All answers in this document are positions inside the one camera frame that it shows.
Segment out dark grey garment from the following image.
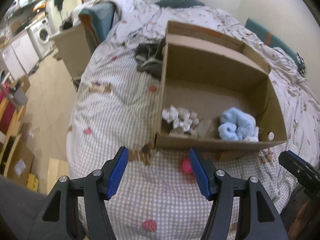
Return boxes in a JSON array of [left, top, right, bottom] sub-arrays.
[[135, 38, 165, 80]]

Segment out light blue fluffy cloth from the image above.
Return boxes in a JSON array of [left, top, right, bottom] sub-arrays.
[[218, 107, 259, 142]]

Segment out grey bucket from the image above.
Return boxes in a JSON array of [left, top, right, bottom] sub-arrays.
[[13, 88, 28, 106]]

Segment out white washing machine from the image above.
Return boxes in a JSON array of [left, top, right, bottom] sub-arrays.
[[27, 17, 54, 61]]

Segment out white kitchen cabinet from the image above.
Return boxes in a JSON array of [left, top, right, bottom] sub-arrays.
[[1, 31, 40, 80]]

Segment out teal pillow with orange stripe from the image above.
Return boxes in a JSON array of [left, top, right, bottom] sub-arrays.
[[245, 18, 298, 66]]

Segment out brown bedside cabinet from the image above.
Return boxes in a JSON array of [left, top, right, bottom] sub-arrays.
[[50, 24, 97, 79]]

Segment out open cardboard box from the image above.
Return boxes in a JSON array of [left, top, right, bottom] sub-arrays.
[[155, 21, 287, 152]]

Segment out dark teal pillow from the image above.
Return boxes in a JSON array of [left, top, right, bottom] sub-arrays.
[[156, 0, 205, 9]]

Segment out black white patterned cloth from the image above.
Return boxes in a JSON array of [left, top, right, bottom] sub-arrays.
[[297, 53, 306, 77]]

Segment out red suitcase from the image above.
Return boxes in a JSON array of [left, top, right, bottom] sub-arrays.
[[0, 92, 15, 134]]

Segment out yellow foam piece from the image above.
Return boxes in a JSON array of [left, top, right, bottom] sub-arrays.
[[26, 173, 39, 192]]

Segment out beige lace scrunchie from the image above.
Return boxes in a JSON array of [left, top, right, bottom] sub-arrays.
[[169, 127, 200, 138]]

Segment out wooden board on floor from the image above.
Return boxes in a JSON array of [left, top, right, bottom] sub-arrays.
[[47, 158, 69, 194]]

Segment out cream white scrunchie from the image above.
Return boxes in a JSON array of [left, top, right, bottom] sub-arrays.
[[162, 105, 200, 131]]

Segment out checkered duvet with strawberries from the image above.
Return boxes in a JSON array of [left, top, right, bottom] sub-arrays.
[[66, 0, 319, 239]]

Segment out pink plush toy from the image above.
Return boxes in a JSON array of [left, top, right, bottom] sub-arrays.
[[181, 158, 193, 174]]

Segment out cardboard box with label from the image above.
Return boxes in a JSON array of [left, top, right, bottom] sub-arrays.
[[1, 134, 34, 186]]

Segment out teal cushion on cabinet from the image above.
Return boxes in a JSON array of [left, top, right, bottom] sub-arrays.
[[78, 2, 115, 47]]

